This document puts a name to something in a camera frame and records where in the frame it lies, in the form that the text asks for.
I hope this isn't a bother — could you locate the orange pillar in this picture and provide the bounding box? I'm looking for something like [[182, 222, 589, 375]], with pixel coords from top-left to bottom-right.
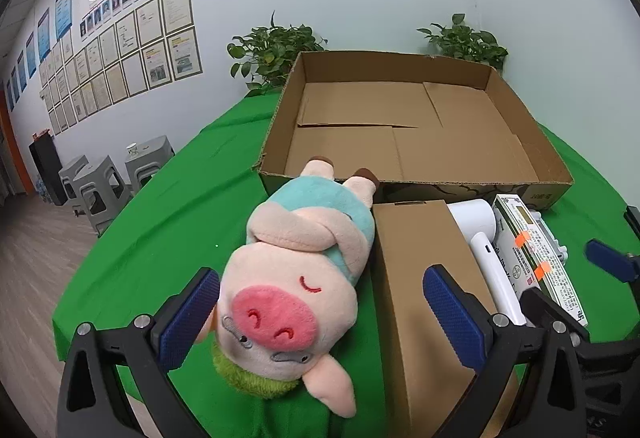
[[0, 83, 26, 199]]

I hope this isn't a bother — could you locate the green and white flat box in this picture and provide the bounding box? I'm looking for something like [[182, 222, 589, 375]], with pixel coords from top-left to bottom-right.
[[490, 193, 591, 329]]

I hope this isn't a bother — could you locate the large cardboard box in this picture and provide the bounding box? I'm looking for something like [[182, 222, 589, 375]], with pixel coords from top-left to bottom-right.
[[257, 49, 574, 214]]

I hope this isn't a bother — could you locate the small potted green plant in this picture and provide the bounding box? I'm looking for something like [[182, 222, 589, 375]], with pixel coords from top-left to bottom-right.
[[416, 13, 509, 71]]

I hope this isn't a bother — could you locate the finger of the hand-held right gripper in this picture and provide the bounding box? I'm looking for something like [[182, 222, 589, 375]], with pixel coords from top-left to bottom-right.
[[586, 239, 640, 284], [520, 289, 596, 345]]

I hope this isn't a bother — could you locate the white hair dryer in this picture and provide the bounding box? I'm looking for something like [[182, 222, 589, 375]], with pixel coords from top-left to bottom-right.
[[446, 199, 528, 326]]

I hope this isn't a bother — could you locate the black cabinet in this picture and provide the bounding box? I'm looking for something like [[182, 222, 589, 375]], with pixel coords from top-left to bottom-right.
[[28, 134, 68, 206]]

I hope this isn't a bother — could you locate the pink pig plush toy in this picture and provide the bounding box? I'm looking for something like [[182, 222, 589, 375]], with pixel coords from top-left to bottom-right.
[[192, 157, 381, 419]]

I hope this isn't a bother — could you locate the row of blue wall posters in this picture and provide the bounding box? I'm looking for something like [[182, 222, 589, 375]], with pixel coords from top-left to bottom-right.
[[5, 0, 74, 114]]

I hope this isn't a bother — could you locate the wall of framed certificates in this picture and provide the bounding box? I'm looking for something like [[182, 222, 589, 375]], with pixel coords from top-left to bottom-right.
[[39, 0, 203, 136]]

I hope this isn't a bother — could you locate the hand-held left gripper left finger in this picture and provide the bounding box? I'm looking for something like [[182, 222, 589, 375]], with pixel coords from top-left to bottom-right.
[[56, 267, 222, 438]]

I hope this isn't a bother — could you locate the grey plastic stool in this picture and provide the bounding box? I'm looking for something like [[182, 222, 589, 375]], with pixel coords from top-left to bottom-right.
[[72, 155, 132, 236], [124, 135, 176, 196], [58, 154, 91, 219]]

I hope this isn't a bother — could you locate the green tablecloth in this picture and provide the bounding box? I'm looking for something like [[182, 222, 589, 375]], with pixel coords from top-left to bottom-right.
[[51, 88, 640, 438]]

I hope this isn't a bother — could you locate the small brown cardboard box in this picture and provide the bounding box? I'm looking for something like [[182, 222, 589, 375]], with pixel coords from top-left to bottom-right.
[[372, 199, 521, 438]]

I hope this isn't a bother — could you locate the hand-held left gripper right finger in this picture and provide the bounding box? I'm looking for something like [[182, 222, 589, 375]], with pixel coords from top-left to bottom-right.
[[422, 264, 608, 438]]

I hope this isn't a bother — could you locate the bushy potted green plant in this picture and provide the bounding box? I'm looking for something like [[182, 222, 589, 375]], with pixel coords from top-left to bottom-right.
[[227, 10, 328, 98]]

